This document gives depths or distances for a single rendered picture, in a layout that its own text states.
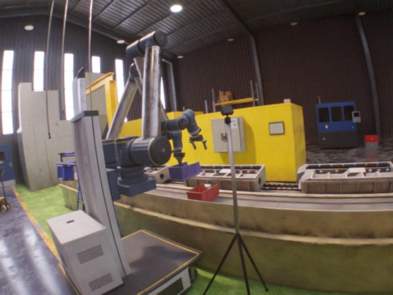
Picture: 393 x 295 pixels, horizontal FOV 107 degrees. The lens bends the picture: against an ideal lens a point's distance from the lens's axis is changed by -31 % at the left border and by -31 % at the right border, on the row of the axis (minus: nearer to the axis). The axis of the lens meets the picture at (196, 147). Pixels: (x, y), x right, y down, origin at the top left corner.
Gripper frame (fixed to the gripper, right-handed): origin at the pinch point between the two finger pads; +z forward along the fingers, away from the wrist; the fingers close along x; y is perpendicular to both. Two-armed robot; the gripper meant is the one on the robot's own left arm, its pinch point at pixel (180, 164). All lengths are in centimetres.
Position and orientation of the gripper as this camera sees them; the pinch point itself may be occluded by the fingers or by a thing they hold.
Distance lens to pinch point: 236.3
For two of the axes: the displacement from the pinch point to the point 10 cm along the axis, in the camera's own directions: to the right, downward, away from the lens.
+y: 5.8, -1.4, 8.0
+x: -8.1, 0.4, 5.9
